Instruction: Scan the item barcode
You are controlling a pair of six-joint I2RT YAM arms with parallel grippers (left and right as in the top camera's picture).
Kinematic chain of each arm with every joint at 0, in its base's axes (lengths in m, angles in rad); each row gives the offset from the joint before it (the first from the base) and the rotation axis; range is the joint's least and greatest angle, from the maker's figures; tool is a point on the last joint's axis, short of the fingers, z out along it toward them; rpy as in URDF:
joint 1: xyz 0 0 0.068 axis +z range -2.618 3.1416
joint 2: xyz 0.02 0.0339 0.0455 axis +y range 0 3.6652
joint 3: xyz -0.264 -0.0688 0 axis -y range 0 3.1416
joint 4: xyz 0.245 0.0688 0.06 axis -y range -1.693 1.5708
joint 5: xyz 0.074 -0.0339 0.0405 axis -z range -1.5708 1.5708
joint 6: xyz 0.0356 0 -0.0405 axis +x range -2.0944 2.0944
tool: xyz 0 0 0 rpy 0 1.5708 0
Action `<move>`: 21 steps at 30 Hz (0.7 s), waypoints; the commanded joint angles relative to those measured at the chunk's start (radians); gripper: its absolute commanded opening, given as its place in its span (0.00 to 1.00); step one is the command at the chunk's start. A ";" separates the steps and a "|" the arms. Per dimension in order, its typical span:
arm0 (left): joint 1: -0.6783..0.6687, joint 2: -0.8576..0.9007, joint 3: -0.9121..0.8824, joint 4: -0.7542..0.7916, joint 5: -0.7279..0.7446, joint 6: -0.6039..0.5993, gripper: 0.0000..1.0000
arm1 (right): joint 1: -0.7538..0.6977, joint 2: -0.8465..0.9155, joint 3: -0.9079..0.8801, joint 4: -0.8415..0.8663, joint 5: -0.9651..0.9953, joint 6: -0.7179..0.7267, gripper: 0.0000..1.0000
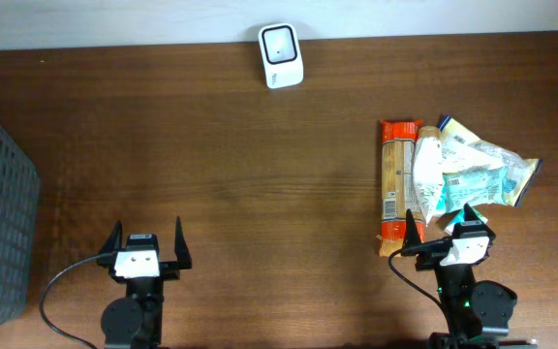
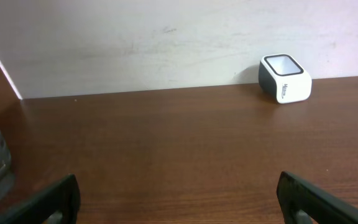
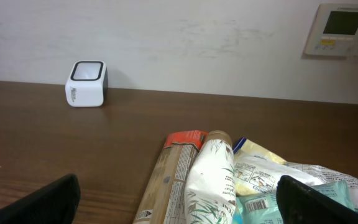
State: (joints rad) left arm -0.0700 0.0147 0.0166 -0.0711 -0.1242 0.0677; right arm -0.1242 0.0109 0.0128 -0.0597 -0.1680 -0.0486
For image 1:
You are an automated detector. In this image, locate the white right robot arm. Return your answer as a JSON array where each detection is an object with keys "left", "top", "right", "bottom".
[{"left": 397, "top": 205, "right": 537, "bottom": 349}]

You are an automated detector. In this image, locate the cream blue snack bag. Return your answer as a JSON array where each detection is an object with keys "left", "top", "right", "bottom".
[{"left": 439, "top": 116, "right": 543, "bottom": 207}]

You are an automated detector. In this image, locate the teal wet wipes pack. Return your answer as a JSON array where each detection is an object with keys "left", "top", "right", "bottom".
[{"left": 435, "top": 167, "right": 508, "bottom": 215}]

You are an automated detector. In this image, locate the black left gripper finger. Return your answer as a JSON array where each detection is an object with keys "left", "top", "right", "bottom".
[
  {"left": 174, "top": 216, "right": 192, "bottom": 265},
  {"left": 99, "top": 220, "right": 123, "bottom": 256}
]

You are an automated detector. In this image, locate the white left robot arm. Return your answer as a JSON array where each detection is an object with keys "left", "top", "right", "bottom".
[{"left": 97, "top": 219, "right": 193, "bottom": 348}]

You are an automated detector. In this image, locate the white barcode scanner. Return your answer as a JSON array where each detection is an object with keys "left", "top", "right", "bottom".
[{"left": 258, "top": 23, "right": 304, "bottom": 89}]

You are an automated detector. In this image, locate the teal Kleenex tissue pack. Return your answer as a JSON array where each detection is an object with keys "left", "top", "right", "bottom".
[{"left": 445, "top": 209, "right": 488, "bottom": 236}]

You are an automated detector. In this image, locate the white bamboo print tube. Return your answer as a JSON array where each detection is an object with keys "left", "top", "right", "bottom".
[{"left": 413, "top": 126, "right": 444, "bottom": 225}]

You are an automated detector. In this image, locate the orange spaghetti packet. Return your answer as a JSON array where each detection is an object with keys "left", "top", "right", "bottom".
[{"left": 378, "top": 120, "right": 425, "bottom": 257}]

